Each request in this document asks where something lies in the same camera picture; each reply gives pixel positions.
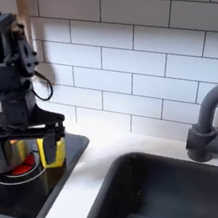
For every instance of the dark grey tap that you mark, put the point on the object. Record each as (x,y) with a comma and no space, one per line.
(206,131)

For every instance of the yellow toy block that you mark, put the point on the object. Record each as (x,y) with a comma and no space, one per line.
(62,153)

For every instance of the black toy stove top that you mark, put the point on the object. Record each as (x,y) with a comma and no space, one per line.
(38,194)

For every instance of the steel pot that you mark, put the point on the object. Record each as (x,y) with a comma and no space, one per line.
(15,153)

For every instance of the dark grey sink basin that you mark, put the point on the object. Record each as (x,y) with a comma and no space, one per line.
(169,191)

